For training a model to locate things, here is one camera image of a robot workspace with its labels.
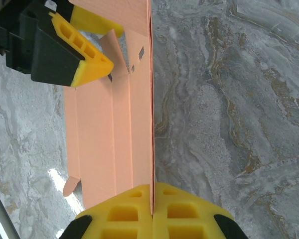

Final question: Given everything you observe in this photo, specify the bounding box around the aluminium cross beam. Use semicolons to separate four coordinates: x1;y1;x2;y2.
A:
0;181;18;239

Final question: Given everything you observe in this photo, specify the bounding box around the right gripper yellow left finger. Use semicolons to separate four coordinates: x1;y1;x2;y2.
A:
62;184;154;239

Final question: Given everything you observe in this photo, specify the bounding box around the orange paper box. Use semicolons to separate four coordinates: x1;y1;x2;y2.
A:
63;0;157;216

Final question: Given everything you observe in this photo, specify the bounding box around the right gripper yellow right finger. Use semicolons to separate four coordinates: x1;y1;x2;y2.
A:
153;182;250;239

